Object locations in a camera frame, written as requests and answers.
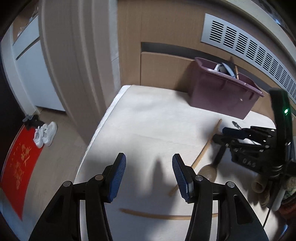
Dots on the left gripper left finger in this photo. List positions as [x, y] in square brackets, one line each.
[61, 218]

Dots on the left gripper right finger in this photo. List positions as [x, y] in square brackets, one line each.
[236, 218]

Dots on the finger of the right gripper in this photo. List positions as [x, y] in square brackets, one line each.
[222, 140]
[233, 133]

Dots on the long wooden chopstick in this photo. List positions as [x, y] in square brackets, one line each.
[197, 149]

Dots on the wooden spoon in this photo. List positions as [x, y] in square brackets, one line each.
[210, 171]

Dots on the blue plastic rice spoon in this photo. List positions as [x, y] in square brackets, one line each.
[229, 70]

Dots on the white ceramic spoon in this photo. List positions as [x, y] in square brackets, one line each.
[218, 67]

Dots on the purple plastic bin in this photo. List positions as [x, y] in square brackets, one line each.
[218, 92]

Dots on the red floor mat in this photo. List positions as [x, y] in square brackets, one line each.
[18, 167]

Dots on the dark brown spoon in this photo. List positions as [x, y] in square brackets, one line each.
[234, 68]

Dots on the white sneakers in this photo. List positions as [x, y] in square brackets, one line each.
[45, 134]

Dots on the grey ventilation grille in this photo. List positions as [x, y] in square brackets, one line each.
[226, 36]

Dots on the white cabinet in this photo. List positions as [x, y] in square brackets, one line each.
[26, 70]

